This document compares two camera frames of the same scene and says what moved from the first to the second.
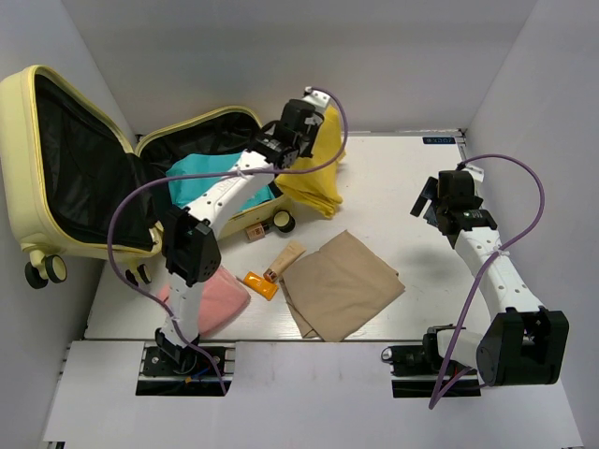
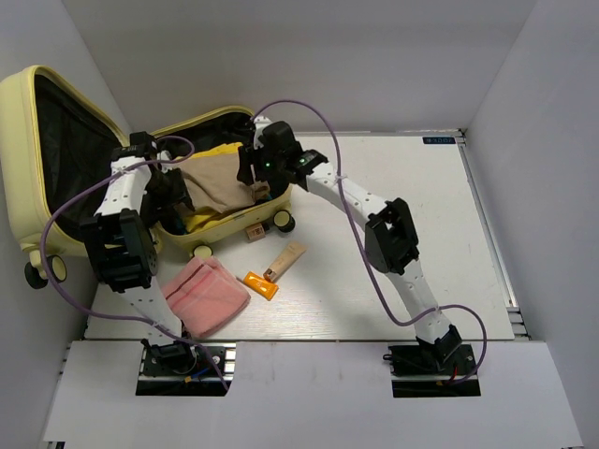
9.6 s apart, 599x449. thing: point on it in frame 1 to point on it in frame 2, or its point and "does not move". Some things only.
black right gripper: [429, 192] to [245, 154]
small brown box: [255, 231] does not move
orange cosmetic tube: [258, 284] does not move
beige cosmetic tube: [292, 252] does not move
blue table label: [439, 139] does not move
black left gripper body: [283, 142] to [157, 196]
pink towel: [223, 296] does not move
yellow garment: [318, 190] to [202, 217]
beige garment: [332, 291] to [213, 182]
